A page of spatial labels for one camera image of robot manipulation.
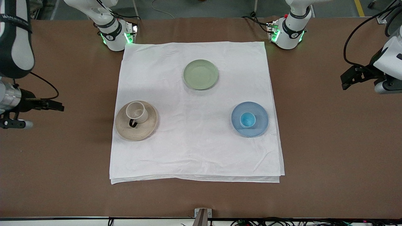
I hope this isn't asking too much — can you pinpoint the white mug black handle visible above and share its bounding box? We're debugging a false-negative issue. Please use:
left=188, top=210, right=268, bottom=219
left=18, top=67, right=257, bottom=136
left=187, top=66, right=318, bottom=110
left=126, top=101, right=149, bottom=128

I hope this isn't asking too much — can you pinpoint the blue cup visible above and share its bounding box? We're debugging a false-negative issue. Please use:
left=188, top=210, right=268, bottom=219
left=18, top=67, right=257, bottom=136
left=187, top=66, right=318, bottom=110
left=239, top=112, right=257, bottom=128

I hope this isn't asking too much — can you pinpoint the beige gray plate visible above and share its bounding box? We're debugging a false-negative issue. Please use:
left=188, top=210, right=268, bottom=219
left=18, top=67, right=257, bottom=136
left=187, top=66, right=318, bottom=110
left=115, top=100, right=158, bottom=141

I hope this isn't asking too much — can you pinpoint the blue plate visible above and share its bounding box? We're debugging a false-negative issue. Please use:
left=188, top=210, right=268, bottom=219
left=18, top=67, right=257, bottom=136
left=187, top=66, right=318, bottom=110
left=231, top=101, right=270, bottom=138

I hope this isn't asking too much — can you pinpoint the green plate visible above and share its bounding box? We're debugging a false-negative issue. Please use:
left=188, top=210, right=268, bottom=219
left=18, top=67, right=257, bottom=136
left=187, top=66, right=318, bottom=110
left=183, top=59, right=219, bottom=91

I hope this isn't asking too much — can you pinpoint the white cloth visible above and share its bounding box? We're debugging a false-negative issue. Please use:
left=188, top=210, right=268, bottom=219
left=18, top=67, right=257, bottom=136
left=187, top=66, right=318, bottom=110
left=109, top=41, right=285, bottom=185

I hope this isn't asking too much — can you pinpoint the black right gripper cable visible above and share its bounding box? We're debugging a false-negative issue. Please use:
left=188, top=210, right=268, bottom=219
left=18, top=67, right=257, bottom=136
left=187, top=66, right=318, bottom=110
left=30, top=72, right=60, bottom=101

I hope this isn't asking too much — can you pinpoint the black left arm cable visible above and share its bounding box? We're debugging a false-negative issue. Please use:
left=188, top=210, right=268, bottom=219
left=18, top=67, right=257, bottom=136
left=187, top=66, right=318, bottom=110
left=343, top=6, right=402, bottom=67

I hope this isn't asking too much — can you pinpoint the aluminium frame profile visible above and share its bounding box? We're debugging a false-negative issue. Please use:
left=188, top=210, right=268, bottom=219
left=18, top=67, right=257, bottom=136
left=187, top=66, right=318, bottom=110
left=29, top=0, right=43, bottom=20
left=377, top=0, right=402, bottom=25

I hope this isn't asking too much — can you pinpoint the black arm base cable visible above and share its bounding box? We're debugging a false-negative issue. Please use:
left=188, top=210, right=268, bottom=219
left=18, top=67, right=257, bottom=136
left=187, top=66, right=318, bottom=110
left=110, top=11, right=140, bottom=23
left=241, top=11, right=271, bottom=33

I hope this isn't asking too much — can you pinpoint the black cable bundle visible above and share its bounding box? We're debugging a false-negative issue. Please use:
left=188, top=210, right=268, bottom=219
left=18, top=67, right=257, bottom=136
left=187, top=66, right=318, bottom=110
left=231, top=217, right=402, bottom=226

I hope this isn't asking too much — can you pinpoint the thin floor cable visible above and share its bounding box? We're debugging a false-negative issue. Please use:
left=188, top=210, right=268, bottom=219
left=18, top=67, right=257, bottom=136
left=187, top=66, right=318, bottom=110
left=151, top=0, right=175, bottom=19

